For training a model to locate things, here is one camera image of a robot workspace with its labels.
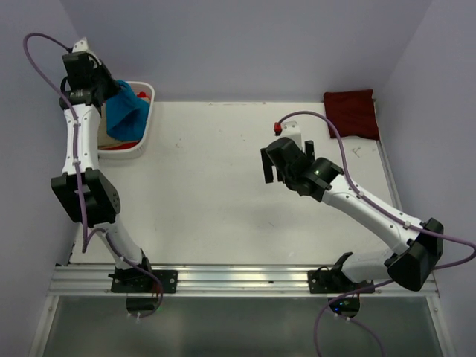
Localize white plastic basket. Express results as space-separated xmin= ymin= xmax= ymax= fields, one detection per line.
xmin=97 ymin=81 xmax=155 ymax=160

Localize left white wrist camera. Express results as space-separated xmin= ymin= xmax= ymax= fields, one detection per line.
xmin=71 ymin=37 xmax=94 ymax=56

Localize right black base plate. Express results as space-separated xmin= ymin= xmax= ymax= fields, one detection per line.
xmin=307 ymin=268 xmax=375 ymax=294

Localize folded dark red shirt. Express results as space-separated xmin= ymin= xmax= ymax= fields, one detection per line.
xmin=323 ymin=89 xmax=380 ymax=141

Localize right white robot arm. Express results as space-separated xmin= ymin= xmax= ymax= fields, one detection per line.
xmin=260 ymin=138 xmax=443 ymax=293

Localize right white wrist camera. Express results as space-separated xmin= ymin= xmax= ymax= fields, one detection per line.
xmin=273 ymin=121 xmax=302 ymax=146

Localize aluminium mounting rail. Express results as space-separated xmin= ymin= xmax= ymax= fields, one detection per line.
xmin=47 ymin=263 xmax=442 ymax=298

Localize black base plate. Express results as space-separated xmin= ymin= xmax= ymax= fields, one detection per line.
xmin=307 ymin=268 xmax=375 ymax=294
xmin=108 ymin=268 xmax=178 ymax=294

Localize blue t shirt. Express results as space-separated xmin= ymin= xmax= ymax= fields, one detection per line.
xmin=105 ymin=80 xmax=149 ymax=141

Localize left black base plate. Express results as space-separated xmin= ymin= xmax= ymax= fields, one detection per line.
xmin=108 ymin=268 xmax=178 ymax=294

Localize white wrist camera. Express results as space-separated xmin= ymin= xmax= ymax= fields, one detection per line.
xmin=71 ymin=37 xmax=94 ymax=56
xmin=273 ymin=121 xmax=302 ymax=146

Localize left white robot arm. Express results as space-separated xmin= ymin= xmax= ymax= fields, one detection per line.
xmin=51 ymin=51 xmax=160 ymax=293

